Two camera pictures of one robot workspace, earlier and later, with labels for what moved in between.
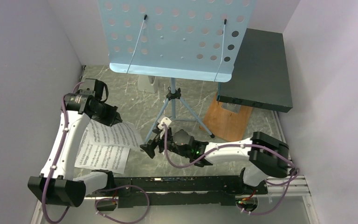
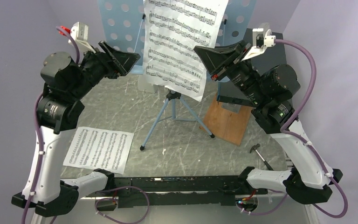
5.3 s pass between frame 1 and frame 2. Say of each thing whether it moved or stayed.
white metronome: stayed
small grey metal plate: stayed
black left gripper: moved
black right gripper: moved
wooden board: stayed
